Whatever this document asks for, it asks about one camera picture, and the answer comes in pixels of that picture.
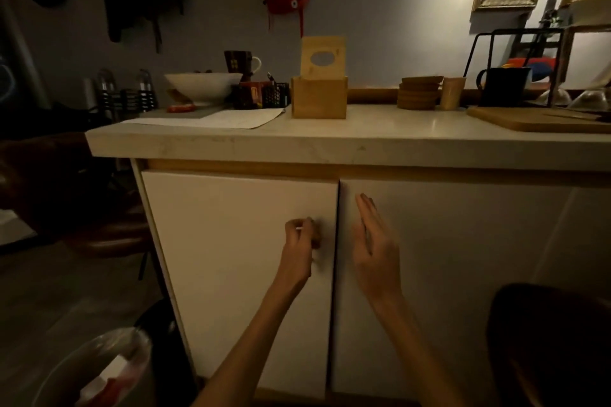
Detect person's right hand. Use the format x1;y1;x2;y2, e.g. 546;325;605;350
353;192;403;310

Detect person's left hand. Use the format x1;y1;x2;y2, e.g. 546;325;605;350
279;217;322;291

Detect white cabinet door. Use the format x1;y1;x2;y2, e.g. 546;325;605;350
331;177;574;407
140;169;340;401

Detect person's left forearm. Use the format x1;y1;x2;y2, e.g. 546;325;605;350
191;277;307;407

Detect person's right forearm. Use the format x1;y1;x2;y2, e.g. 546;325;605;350
372;293;468;407

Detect wooden tissue box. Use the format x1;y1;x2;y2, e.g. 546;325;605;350
291;36;349;120

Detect stack of wooden coasters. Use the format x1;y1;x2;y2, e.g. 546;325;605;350
397;76;445;111

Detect white paper sheet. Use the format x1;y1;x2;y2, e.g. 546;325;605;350
119;107;286;130

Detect black mesh pen holder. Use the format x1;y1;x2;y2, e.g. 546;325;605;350
261;82;291;109

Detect red and orange box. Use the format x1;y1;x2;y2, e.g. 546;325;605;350
233;81;273;110

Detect small wooden cup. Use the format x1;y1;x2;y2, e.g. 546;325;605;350
439;77;467;111

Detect white ceramic bowl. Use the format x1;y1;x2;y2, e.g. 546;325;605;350
164;71;243;106

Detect black trash bin with liner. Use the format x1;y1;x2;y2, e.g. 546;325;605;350
31;299;197;407

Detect black mug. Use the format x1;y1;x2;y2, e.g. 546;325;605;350
476;66;532;108

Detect wooden cutting board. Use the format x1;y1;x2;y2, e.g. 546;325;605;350
466;106;611;135

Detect glass shaker bottle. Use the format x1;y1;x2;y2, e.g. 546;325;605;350
97;68;118;112
137;68;156;112

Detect clear glass bowl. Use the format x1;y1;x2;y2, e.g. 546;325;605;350
534;88;573;107
567;89;610;112

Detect red blue yellow dish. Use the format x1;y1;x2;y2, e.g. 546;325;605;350
505;57;557;83

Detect dark chair back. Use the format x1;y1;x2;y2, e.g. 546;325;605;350
486;282;611;407

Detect brown leather chair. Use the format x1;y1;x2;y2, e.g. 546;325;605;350
0;132;154;260

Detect dark mug with white handle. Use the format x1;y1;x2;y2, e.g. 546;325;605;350
224;50;263;81

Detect black wire dish rack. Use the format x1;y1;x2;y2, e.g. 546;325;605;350
463;27;611;110

